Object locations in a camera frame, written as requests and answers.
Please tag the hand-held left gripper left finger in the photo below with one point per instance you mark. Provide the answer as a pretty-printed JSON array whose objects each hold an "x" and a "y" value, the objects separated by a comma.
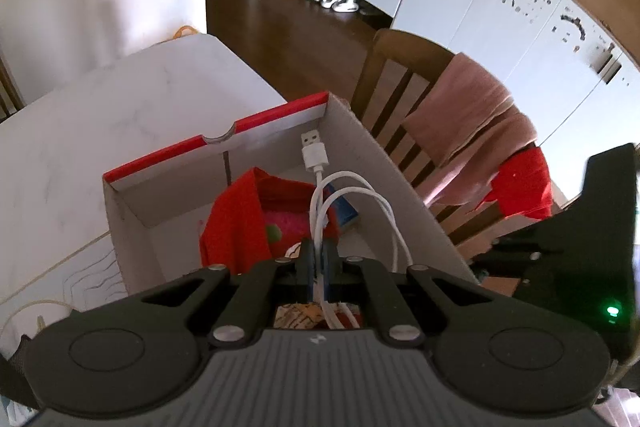
[{"x": 303, "y": 264}]

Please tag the pink scarf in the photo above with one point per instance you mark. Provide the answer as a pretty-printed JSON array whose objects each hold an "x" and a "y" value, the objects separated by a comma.
[{"x": 465, "y": 112}]

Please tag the pink plush apple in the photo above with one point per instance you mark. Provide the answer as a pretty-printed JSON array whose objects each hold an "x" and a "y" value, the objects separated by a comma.
[{"x": 290, "y": 222}]

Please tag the red garment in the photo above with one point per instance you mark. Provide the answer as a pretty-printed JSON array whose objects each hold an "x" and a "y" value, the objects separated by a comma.
[{"x": 525, "y": 182}]

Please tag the red and white cardboard box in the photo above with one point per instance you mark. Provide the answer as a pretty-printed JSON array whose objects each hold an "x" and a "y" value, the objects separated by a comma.
[{"x": 170, "y": 192}]

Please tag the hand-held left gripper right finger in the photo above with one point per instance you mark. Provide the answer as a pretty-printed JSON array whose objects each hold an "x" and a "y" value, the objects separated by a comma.
[{"x": 328, "y": 267}]

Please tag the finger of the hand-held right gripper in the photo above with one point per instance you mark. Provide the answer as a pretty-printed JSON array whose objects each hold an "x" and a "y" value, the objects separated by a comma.
[{"x": 515, "y": 252}]

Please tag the wooden slatted chair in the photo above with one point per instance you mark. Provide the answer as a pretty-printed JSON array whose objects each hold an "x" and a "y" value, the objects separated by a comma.
[{"x": 7, "y": 87}]

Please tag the small blue book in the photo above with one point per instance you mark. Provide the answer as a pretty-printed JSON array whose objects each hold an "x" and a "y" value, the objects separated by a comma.
[{"x": 347, "y": 209}]

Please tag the wooden chair with scarf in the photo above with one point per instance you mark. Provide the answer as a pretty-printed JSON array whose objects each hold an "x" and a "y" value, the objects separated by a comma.
[{"x": 395, "y": 57}]

